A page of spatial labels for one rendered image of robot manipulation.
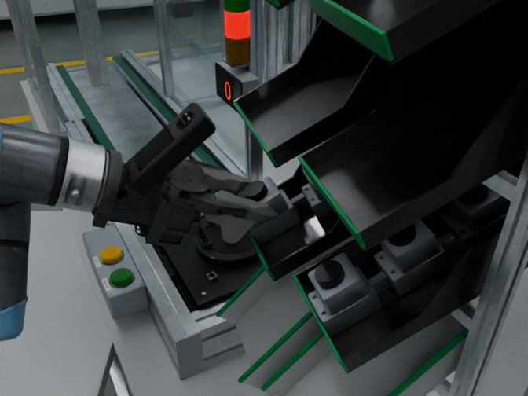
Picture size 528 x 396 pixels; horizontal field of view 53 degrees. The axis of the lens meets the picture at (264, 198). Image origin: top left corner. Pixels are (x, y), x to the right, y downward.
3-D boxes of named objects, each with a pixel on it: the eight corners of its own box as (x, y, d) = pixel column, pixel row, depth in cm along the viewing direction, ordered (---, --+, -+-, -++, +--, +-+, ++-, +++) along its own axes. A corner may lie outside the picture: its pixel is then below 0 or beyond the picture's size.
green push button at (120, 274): (114, 293, 95) (112, 284, 94) (108, 279, 98) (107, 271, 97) (136, 285, 96) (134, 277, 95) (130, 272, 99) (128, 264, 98)
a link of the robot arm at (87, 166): (68, 126, 58) (70, 162, 51) (110, 136, 60) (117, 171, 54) (52, 182, 61) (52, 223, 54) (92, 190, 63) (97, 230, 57)
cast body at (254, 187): (259, 247, 68) (236, 211, 64) (250, 226, 72) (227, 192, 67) (315, 214, 68) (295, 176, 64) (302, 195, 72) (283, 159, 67)
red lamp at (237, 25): (231, 41, 100) (230, 14, 97) (221, 33, 103) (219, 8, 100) (254, 37, 101) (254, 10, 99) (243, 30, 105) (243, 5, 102)
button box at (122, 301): (113, 321, 96) (107, 297, 93) (86, 254, 111) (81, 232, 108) (150, 308, 99) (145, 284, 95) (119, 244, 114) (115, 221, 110)
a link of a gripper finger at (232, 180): (240, 209, 74) (182, 205, 68) (256, 174, 71) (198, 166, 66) (250, 222, 72) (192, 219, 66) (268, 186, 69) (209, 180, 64)
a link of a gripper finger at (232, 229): (262, 244, 68) (194, 225, 65) (280, 207, 65) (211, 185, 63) (265, 258, 65) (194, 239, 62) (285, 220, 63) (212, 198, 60)
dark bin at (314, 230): (274, 282, 64) (248, 244, 59) (243, 220, 74) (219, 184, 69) (474, 164, 63) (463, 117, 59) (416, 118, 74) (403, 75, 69)
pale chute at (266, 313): (261, 390, 74) (239, 382, 72) (236, 322, 84) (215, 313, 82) (406, 254, 68) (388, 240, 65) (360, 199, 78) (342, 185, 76)
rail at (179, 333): (181, 381, 90) (174, 339, 84) (71, 153, 155) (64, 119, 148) (210, 368, 92) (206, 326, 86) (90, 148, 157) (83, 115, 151)
